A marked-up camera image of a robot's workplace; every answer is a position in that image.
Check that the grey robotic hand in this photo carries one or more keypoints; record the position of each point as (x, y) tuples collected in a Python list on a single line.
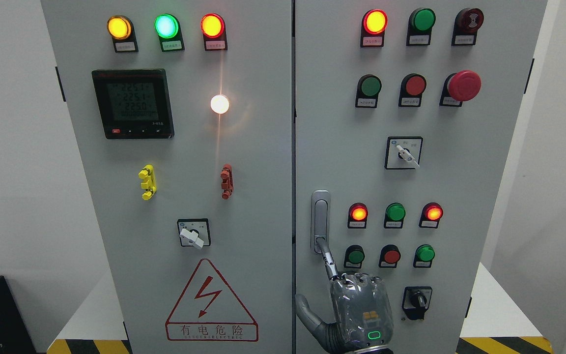
[(364, 322)]

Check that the silver door handle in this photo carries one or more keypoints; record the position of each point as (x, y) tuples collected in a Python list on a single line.
[(320, 202)]

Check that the grey right cabinet door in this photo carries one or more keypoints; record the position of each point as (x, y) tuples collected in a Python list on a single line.
[(342, 149)]

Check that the grey cabinet door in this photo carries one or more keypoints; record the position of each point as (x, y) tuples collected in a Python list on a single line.
[(251, 232), (342, 149)]

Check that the grey left cabinet door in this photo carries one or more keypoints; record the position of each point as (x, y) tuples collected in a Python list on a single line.
[(251, 232)]

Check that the red-orange indicator light left door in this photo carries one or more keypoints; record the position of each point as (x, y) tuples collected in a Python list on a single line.
[(214, 32)]

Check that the green push button lower left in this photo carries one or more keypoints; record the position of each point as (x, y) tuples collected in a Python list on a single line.
[(354, 257)]

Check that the green push button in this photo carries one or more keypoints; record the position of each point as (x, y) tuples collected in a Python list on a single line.
[(354, 257), (368, 89), (424, 256)]

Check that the red push button lower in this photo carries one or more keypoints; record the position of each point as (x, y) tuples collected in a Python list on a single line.
[(389, 256)]

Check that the red push button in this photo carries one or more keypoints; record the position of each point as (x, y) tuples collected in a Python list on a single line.
[(389, 256), (411, 90)]

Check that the green push button lower right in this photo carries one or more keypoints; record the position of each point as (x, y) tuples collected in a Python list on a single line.
[(424, 256)]

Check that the red lit light middle left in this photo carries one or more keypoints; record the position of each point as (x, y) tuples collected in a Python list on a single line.
[(357, 216)]

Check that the red lit light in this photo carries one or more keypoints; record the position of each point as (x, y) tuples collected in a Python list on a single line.
[(431, 215), (357, 216), (373, 28)]

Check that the green light middle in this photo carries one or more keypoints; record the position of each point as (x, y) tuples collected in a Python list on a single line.
[(394, 216)]

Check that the red lit light middle right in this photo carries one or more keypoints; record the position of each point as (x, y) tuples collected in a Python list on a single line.
[(431, 215)]

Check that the white platform with hazard stripes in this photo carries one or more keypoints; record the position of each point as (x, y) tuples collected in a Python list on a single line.
[(494, 324)]

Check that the red triangle warning sticker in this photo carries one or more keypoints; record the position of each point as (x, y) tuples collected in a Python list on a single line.
[(208, 309)]

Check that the red terminal connector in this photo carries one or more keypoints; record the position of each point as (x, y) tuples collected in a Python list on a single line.
[(227, 181)]

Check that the green push button upper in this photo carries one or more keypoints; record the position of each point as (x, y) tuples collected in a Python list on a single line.
[(368, 89)]

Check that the red push button upper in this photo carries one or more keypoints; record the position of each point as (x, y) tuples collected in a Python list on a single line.
[(411, 90)]

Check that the red emergency stop button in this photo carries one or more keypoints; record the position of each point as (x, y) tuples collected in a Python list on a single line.
[(460, 87)]

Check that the white lit indicator light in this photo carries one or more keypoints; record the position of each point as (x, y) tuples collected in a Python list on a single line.
[(219, 104)]

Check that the yellow terminal connector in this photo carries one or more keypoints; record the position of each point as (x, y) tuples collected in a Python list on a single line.
[(148, 182)]

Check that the red lit light top right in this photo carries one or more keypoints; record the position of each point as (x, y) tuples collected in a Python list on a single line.
[(373, 28)]

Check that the green light top right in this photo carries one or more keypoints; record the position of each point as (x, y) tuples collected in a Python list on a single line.
[(420, 26)]

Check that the dark red buzzer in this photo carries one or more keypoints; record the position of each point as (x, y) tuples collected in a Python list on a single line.
[(466, 25)]

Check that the black digital power meter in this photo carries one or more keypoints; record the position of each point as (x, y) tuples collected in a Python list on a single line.
[(134, 103)]

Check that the green lit indicator light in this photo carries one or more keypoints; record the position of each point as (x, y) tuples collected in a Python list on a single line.
[(169, 31)]

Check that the yellow indicator light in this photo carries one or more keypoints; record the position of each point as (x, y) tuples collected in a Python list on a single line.
[(123, 34)]

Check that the black knob selector switch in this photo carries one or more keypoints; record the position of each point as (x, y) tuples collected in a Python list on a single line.
[(416, 301)]

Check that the white handle selector switch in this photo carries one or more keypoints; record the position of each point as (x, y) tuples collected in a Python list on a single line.
[(403, 152)]

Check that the left door rotary switch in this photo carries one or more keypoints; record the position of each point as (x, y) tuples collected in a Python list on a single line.
[(194, 233)]

